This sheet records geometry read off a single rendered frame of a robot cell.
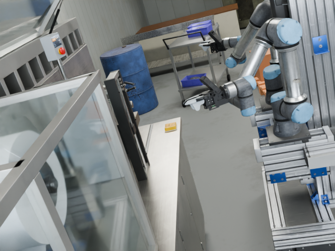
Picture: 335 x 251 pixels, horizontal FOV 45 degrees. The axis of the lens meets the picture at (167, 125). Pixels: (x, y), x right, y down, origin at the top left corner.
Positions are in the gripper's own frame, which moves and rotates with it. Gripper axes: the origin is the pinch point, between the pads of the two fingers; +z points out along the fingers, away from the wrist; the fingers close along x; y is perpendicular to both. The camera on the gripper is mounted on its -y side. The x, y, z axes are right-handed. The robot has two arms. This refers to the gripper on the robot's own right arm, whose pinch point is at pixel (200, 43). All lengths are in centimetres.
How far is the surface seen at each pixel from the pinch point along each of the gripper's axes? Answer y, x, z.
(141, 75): 90, 144, 201
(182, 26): 88, 314, 228
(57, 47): -61, -140, -25
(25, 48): -57, -121, 23
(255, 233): 115, -72, -42
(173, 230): 12, -162, -67
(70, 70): -26, -82, 49
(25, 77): -45, -130, 23
